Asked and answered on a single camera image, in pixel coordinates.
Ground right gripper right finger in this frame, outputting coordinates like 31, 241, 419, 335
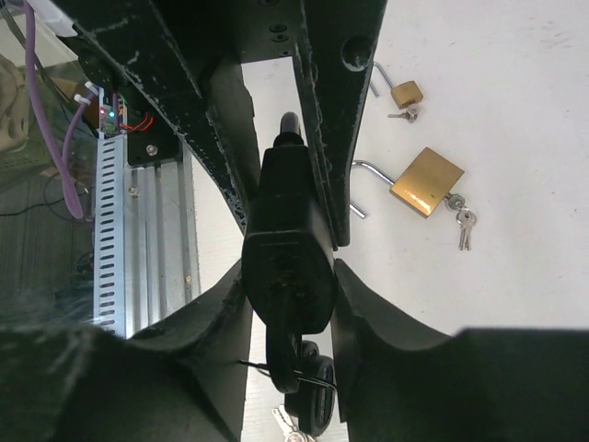
331, 261, 588, 441

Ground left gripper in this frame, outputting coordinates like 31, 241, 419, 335
68, 0, 387, 249

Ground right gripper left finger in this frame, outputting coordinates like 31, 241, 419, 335
1, 264, 252, 441

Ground silver key set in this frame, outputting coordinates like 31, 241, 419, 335
445, 193, 478, 251
271, 404, 314, 442

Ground black headed key set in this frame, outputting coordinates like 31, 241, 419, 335
238, 289, 341, 438

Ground small brass padlock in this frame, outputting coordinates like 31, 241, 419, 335
373, 62, 423, 110

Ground black padlock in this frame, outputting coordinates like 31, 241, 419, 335
241, 111, 335, 334

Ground medium brass padlock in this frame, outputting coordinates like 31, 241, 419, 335
352, 147, 467, 218

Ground small silver key pair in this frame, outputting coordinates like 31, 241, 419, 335
387, 106, 420, 123

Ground aluminium mounting rail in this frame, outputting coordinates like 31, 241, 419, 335
123, 146, 201, 337

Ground white slotted cable duct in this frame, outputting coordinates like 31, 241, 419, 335
93, 135, 126, 337

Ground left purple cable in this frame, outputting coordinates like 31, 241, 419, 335
22, 0, 102, 220

